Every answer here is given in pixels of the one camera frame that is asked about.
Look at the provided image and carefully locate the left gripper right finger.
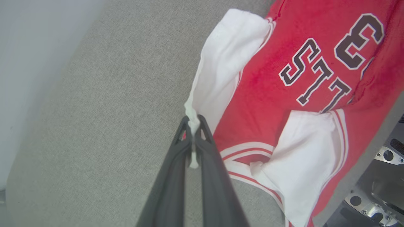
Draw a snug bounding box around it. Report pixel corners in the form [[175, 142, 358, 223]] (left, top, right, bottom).
[[194, 115, 250, 227]]

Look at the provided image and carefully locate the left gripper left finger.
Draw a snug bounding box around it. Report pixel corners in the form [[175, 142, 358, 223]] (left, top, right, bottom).
[[136, 116, 192, 227]]

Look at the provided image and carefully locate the red white basketball jersey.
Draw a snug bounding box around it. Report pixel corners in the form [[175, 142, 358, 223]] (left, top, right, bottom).
[[184, 0, 404, 227]]

